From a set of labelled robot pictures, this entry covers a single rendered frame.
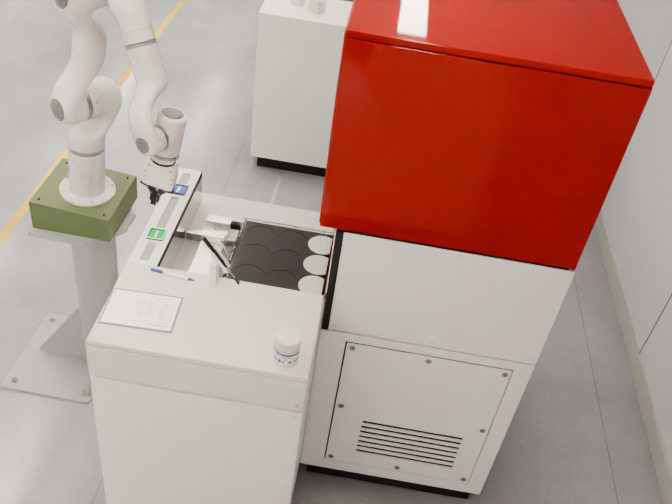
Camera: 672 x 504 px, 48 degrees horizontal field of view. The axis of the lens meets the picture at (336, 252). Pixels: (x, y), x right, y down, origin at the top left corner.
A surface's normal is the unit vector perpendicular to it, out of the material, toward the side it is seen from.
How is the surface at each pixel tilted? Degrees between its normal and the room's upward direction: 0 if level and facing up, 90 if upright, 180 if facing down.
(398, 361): 90
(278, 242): 0
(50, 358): 0
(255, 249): 0
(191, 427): 90
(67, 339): 90
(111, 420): 90
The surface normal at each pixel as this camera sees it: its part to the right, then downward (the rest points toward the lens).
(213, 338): 0.12, -0.77
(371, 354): -0.12, 0.62
